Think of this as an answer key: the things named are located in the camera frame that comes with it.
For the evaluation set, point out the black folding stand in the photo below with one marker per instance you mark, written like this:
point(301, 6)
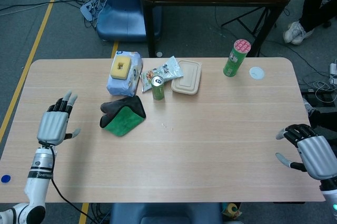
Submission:
point(259, 21)

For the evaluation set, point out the pale blue tissue pack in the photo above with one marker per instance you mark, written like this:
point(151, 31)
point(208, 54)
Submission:
point(121, 87)

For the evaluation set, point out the yellow sponge with hole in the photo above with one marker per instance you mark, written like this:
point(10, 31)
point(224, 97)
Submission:
point(126, 73)

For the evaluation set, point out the blue robot torso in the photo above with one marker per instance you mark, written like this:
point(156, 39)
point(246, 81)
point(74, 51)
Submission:
point(163, 213)

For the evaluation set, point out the white power strip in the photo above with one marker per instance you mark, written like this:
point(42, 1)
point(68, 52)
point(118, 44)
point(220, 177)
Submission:
point(333, 72)
point(90, 9)

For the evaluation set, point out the green drink can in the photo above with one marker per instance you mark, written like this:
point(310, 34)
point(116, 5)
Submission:
point(158, 92)

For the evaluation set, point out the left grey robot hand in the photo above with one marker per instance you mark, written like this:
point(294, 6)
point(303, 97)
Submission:
point(52, 126)

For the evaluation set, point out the black and green cloth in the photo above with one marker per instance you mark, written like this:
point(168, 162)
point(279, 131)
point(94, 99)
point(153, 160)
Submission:
point(123, 121)

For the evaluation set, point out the blue round sticker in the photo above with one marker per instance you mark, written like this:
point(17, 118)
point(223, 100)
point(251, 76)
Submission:
point(5, 179)

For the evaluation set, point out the person in black trousers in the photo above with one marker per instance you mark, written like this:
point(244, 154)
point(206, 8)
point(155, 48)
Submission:
point(316, 5)

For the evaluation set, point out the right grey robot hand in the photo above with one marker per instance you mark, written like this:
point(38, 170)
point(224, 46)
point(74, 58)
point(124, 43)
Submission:
point(318, 155)

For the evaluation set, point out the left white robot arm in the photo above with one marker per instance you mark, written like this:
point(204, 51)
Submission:
point(39, 181)

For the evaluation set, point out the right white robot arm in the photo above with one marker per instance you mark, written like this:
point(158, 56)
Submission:
point(330, 192)

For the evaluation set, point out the silver snack bag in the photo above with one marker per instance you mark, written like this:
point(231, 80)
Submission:
point(168, 69)

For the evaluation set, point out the blue machine base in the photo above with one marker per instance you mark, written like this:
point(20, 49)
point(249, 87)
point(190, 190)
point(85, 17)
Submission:
point(123, 21)

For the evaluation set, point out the beige lidded food container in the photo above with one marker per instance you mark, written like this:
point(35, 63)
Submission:
point(187, 76)

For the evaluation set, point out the green chips tube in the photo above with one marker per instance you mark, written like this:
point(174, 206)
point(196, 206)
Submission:
point(233, 63)

